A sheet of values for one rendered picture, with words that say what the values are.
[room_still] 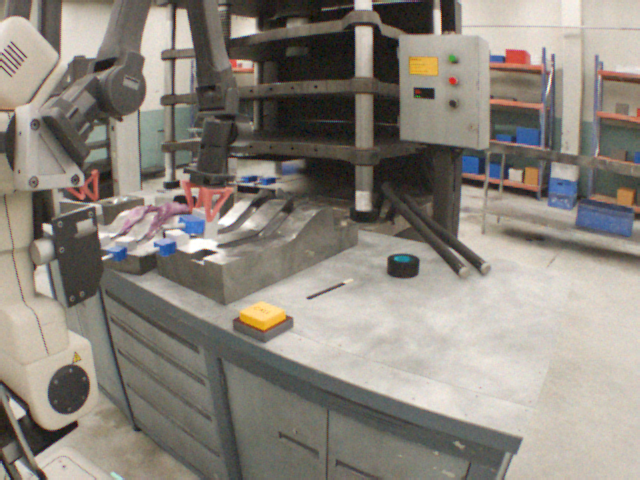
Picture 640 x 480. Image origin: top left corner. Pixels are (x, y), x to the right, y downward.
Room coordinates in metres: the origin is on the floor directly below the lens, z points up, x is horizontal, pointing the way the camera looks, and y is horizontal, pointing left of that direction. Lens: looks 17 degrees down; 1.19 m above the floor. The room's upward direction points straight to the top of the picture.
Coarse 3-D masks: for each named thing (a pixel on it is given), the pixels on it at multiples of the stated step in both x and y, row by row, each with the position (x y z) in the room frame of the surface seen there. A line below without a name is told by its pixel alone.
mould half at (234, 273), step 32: (224, 224) 1.11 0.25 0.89; (256, 224) 1.07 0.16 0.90; (288, 224) 1.03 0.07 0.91; (320, 224) 1.06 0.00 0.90; (352, 224) 1.20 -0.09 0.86; (160, 256) 0.94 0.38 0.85; (224, 256) 0.85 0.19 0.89; (256, 256) 0.88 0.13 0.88; (288, 256) 0.96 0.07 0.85; (320, 256) 1.06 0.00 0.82; (192, 288) 0.87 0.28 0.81; (224, 288) 0.80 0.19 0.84; (256, 288) 0.88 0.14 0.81
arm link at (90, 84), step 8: (104, 72) 0.59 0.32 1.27; (80, 80) 0.58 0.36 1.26; (88, 80) 0.56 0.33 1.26; (96, 80) 0.57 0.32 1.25; (88, 88) 0.55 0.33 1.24; (96, 88) 0.57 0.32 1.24; (96, 96) 0.57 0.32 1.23; (104, 112) 0.58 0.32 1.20; (96, 120) 0.62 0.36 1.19; (104, 120) 0.62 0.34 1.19; (120, 120) 0.61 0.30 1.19
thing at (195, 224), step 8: (200, 208) 0.88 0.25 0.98; (184, 216) 0.84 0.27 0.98; (192, 216) 0.85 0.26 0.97; (200, 216) 0.85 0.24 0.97; (216, 216) 0.86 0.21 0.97; (168, 224) 0.79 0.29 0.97; (176, 224) 0.80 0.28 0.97; (184, 224) 0.82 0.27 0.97; (192, 224) 0.81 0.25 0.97; (200, 224) 0.83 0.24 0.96; (208, 224) 0.85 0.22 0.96; (216, 224) 0.86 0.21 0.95; (184, 232) 0.82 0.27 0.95; (192, 232) 0.82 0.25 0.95; (200, 232) 0.83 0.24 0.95; (208, 232) 0.85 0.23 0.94; (216, 232) 0.87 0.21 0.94
